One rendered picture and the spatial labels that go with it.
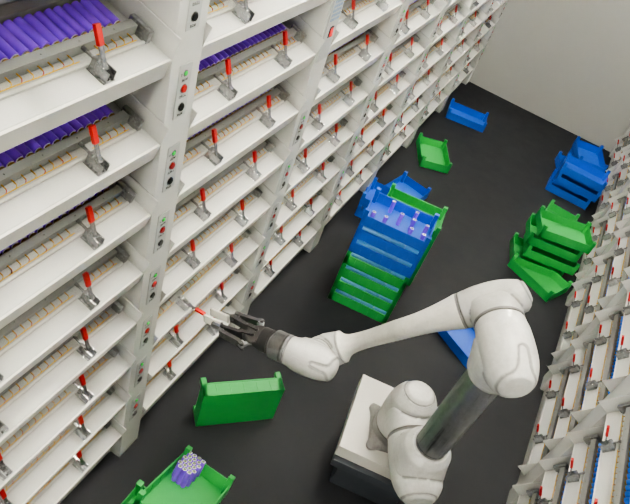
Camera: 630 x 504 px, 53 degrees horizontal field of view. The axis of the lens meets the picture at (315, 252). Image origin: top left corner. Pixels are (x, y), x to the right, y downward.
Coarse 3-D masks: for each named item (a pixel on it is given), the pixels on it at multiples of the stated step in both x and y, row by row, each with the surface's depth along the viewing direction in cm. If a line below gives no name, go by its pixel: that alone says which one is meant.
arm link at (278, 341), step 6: (276, 336) 184; (282, 336) 184; (288, 336) 184; (270, 342) 184; (276, 342) 183; (282, 342) 183; (270, 348) 183; (276, 348) 183; (282, 348) 182; (270, 354) 184; (276, 354) 183; (282, 354) 182; (276, 360) 185
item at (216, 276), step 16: (240, 240) 228; (256, 240) 230; (240, 256) 223; (224, 272) 216; (192, 288) 205; (208, 288) 208; (176, 304) 199; (192, 304) 202; (160, 320) 193; (176, 320) 196; (160, 336) 190
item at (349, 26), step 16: (352, 0) 195; (368, 0) 218; (384, 0) 218; (400, 0) 231; (352, 16) 198; (368, 16) 211; (384, 16) 222; (336, 32) 184; (352, 32) 199; (336, 48) 197
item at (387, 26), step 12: (408, 0) 237; (396, 12) 235; (384, 24) 239; (396, 24) 239; (396, 36) 248; (372, 72) 251; (360, 108) 262; (360, 120) 268; (348, 144) 274; (336, 180) 287; (336, 192) 300; (324, 216) 304; (312, 240) 312
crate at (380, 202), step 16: (368, 208) 263; (384, 208) 279; (400, 208) 279; (368, 224) 265; (384, 224) 262; (400, 224) 274; (416, 224) 277; (432, 224) 276; (400, 240) 265; (416, 240) 262
